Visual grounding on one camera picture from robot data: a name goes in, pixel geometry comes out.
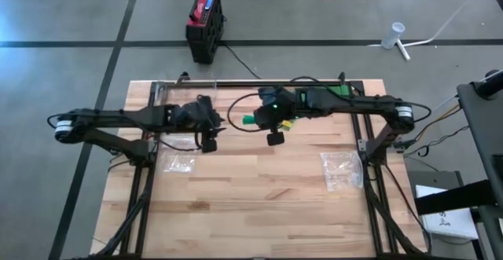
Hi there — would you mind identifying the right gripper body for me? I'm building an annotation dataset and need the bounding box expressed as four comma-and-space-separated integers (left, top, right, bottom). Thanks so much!
253, 87, 296, 147

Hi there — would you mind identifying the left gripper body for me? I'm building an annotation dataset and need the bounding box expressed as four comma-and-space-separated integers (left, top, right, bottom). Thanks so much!
174, 93, 221, 154

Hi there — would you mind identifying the clear plastic bag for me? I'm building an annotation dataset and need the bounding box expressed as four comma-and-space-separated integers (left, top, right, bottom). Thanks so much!
160, 135, 199, 174
320, 150, 365, 192

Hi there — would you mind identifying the red black power station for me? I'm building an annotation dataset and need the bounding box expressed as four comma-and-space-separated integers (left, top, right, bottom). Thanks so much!
185, 0, 226, 65

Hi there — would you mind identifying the white lamp stand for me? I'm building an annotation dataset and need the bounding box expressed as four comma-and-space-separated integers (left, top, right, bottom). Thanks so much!
367, 0, 476, 63

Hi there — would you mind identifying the translucent white plastic cup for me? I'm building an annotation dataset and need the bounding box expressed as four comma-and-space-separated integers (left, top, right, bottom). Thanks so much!
380, 21, 406, 50

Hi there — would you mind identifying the white cardboard box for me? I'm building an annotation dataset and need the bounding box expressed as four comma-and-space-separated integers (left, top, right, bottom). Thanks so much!
415, 183, 480, 240

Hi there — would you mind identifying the black side cart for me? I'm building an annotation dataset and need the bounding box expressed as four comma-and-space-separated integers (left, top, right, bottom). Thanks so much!
414, 69, 503, 260

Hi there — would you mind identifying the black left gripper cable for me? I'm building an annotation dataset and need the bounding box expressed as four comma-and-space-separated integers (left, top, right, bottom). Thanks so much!
147, 132, 204, 153

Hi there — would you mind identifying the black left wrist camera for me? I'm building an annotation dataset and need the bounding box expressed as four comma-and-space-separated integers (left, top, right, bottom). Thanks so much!
178, 103, 201, 123

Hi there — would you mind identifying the black power cable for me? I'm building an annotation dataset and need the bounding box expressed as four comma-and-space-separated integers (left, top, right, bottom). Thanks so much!
224, 44, 263, 80

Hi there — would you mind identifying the black hooked floor cable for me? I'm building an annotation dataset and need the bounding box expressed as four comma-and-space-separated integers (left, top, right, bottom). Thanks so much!
402, 125, 472, 159

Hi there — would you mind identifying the coloured wire bundle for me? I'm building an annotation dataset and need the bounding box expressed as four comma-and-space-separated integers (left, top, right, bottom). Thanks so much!
430, 94, 463, 124

